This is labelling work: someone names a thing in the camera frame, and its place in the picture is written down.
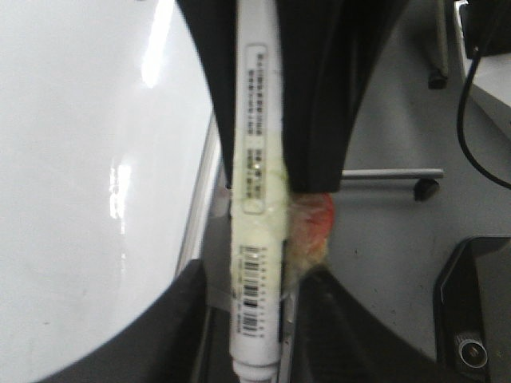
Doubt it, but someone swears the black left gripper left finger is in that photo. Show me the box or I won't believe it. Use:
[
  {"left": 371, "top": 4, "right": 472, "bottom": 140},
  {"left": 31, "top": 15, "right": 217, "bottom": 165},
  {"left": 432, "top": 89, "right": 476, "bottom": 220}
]
[{"left": 34, "top": 259, "right": 236, "bottom": 382}]

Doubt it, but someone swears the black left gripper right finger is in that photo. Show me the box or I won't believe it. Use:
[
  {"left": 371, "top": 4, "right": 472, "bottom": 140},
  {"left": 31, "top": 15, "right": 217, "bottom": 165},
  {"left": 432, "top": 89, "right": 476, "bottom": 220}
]
[{"left": 290, "top": 267, "right": 455, "bottom": 382}]

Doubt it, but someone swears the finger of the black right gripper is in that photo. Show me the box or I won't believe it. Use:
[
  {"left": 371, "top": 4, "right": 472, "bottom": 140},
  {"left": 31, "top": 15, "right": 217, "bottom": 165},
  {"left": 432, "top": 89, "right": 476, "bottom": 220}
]
[
  {"left": 177, "top": 0, "right": 236, "bottom": 190},
  {"left": 277, "top": 1, "right": 407, "bottom": 193}
]

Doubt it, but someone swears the white black dry-erase marker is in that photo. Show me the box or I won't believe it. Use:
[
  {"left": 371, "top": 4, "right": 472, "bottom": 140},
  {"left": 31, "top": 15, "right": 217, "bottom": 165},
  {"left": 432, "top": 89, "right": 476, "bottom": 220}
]
[{"left": 230, "top": 1, "right": 288, "bottom": 382}]

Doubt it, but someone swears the white whiteboard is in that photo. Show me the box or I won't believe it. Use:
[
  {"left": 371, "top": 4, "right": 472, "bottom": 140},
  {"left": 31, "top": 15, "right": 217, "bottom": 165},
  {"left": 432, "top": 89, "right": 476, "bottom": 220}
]
[{"left": 1, "top": 1, "right": 212, "bottom": 380}]

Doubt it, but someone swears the grey stand leg with caster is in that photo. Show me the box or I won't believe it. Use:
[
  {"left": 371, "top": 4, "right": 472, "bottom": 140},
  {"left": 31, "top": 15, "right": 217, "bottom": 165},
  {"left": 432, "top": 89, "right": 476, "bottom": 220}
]
[{"left": 342, "top": 168, "right": 445, "bottom": 202}]

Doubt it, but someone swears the black camera device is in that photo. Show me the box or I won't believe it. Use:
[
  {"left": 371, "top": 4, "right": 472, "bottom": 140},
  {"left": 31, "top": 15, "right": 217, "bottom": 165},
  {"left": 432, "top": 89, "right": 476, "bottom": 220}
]
[{"left": 434, "top": 235, "right": 510, "bottom": 382}]

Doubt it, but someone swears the black cable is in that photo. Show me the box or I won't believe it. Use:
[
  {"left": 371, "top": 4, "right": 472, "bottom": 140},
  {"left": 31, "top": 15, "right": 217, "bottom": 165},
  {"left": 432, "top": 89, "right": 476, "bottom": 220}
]
[{"left": 456, "top": 43, "right": 511, "bottom": 185}]

